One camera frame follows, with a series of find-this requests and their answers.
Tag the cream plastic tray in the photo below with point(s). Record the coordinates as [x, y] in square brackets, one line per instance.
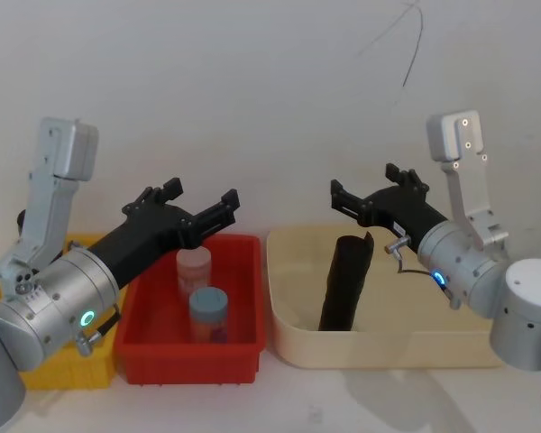
[387, 349]

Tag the yellow plastic bin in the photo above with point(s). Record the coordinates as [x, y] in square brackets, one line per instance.
[72, 367]

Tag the clear jar with pink lid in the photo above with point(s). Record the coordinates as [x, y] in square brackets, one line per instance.
[194, 270]

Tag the red plastic bin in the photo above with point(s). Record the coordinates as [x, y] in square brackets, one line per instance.
[162, 356]

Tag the clear jar with grey-blue lid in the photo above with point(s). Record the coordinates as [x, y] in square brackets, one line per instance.
[208, 315]

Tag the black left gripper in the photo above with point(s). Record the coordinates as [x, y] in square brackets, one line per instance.
[149, 234]

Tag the black cylinder roll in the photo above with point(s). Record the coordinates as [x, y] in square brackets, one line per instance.
[345, 284]

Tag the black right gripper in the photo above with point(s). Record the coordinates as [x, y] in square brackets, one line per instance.
[406, 212]

